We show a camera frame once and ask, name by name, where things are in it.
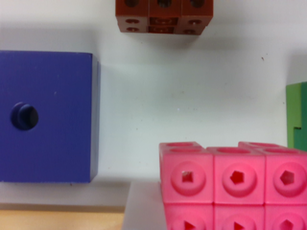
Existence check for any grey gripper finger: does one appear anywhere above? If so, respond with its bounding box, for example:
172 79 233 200
122 181 167 230

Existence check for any brown snap cube block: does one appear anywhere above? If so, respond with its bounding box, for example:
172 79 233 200
115 0 214 35

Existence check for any blue square block with hole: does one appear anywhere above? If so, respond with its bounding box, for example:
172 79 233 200
0 51 100 183

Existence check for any green wooden block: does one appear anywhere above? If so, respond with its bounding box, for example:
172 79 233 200
286 82 307 151

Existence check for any pink snap cube flower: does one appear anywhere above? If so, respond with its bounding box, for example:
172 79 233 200
159 142 307 230

